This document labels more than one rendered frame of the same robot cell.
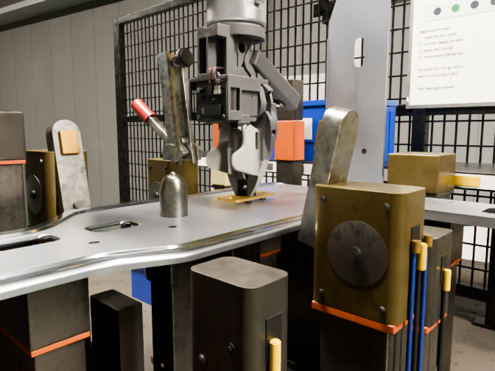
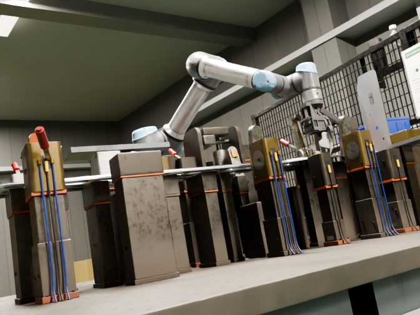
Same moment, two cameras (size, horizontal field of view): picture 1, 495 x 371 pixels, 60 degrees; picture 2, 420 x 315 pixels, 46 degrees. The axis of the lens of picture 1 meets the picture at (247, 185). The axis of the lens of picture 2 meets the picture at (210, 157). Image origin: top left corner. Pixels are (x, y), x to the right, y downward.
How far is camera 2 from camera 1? 1.35 m
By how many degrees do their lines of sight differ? 25
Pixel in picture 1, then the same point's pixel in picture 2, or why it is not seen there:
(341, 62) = (365, 104)
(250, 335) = (322, 163)
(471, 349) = not seen: outside the picture
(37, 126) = not seen: hidden behind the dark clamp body
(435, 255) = (389, 154)
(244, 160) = (323, 142)
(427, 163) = (402, 134)
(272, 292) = (325, 155)
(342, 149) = (345, 126)
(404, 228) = (360, 139)
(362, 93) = (376, 114)
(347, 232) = (349, 146)
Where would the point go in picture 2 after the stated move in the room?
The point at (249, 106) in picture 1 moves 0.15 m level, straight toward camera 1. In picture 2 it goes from (321, 125) to (315, 117)
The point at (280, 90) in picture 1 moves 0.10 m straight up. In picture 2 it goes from (334, 119) to (328, 94)
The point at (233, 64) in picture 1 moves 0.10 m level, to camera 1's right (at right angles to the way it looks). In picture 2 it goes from (313, 113) to (340, 107)
